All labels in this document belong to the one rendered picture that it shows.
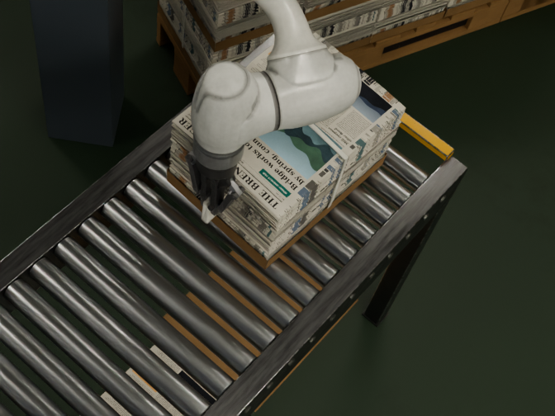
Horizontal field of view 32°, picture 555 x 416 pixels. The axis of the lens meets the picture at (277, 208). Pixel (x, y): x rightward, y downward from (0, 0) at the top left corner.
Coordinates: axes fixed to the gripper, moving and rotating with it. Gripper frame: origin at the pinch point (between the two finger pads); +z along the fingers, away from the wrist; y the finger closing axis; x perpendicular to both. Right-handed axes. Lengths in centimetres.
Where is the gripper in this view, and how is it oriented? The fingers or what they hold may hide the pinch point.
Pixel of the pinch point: (210, 208)
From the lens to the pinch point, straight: 188.3
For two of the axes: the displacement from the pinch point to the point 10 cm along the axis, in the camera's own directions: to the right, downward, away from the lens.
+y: -7.5, -6.1, 2.4
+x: -6.5, 6.2, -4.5
